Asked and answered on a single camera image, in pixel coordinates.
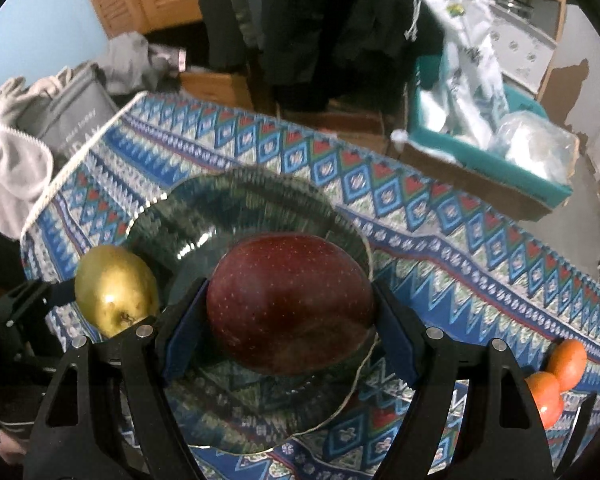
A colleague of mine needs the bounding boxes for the yellow-green pear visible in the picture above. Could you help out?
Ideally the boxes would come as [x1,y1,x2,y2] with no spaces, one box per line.
[74,245,161,339]

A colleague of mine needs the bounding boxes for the crumpled grey garment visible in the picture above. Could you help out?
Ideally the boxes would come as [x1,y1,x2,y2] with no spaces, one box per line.
[97,31,188,96]

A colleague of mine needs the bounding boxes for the dark hanging clothes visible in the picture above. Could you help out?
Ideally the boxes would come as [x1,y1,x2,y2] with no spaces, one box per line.
[198,0,446,111]

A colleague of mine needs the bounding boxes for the white wood-framed cabinet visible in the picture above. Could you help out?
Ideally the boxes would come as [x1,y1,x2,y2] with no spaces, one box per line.
[480,0,568,101]

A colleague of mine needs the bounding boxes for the red apple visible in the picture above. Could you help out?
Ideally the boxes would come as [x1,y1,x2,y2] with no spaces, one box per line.
[206,234,378,376]

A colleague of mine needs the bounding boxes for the clear plastic bag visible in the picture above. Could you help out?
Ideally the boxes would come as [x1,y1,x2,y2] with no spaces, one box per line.
[490,110,581,183]

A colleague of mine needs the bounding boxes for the blue patterned tablecloth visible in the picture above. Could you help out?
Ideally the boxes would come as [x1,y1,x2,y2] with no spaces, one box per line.
[20,91,600,480]

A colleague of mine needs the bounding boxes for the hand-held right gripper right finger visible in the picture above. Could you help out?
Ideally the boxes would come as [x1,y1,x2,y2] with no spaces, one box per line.
[372,281,556,480]

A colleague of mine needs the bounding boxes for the teal box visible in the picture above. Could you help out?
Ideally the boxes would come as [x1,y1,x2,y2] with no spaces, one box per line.
[407,55,573,208]

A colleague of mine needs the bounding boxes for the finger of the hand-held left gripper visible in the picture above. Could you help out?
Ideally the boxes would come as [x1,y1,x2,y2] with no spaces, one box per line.
[0,280,78,361]

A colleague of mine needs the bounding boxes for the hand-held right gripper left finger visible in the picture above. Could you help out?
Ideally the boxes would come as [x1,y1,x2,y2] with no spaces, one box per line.
[22,277,211,480]

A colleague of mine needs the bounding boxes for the large brown cardboard box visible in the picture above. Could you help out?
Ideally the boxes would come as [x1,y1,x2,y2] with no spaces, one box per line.
[387,132,556,221]

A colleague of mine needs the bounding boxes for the light grey cloth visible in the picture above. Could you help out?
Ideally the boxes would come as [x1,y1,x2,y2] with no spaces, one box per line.
[0,76,56,241]

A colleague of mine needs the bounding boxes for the white printed plastic bag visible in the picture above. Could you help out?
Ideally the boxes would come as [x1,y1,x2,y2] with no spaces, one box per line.
[395,0,511,148]

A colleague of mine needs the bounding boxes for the orange tangerine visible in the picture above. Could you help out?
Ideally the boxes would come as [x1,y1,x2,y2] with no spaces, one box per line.
[549,339,589,392]
[525,371,565,431]

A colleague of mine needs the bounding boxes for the small brown box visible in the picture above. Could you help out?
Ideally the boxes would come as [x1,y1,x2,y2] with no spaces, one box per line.
[180,71,253,111]

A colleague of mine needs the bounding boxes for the grey fabric bag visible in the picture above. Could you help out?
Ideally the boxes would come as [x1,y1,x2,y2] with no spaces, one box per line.
[17,62,121,161]

